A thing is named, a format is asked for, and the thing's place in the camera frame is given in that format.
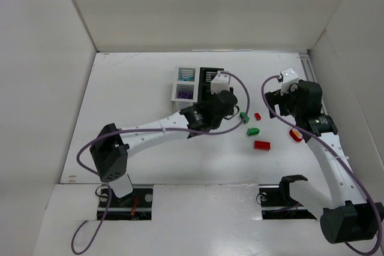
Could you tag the purple lego brick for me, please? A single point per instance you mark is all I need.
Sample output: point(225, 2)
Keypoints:
point(184, 95)

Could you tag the black two-bin container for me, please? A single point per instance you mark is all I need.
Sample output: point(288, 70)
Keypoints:
point(203, 85)

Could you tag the green sloped lego brick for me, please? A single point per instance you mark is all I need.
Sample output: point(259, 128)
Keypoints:
point(253, 131)

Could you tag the white two-bin container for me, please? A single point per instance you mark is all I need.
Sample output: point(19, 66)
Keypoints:
point(185, 87)

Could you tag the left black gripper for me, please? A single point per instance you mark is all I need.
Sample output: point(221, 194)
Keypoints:
point(225, 100)

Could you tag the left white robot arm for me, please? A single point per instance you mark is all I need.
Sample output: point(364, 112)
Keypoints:
point(113, 147)

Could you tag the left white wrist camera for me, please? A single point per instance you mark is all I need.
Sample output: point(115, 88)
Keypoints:
point(220, 82)

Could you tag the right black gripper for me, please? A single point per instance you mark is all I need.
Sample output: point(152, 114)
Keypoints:
point(276, 104)

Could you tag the small red lego brick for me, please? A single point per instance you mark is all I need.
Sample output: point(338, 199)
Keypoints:
point(257, 116)

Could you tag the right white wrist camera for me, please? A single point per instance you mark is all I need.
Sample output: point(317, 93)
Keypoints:
point(287, 78)

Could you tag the red rectangular lego brick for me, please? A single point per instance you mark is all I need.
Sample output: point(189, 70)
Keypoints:
point(262, 145)

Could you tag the teal lego brick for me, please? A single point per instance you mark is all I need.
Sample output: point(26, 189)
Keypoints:
point(187, 79)

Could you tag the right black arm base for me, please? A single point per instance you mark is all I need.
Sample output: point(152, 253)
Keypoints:
point(277, 204)

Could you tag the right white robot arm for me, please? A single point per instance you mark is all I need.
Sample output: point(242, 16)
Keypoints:
point(349, 214)

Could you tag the green wedge lego brick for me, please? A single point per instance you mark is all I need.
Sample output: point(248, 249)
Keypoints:
point(244, 117)

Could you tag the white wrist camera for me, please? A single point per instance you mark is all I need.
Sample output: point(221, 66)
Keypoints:
point(220, 82)
point(287, 78)

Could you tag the aluminium rail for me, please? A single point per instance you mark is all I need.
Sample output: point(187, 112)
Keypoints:
point(307, 66)

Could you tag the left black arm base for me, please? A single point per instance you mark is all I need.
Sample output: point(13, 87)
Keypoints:
point(136, 206)

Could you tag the red rounded lego piece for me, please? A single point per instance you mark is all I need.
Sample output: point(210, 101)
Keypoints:
point(295, 135)

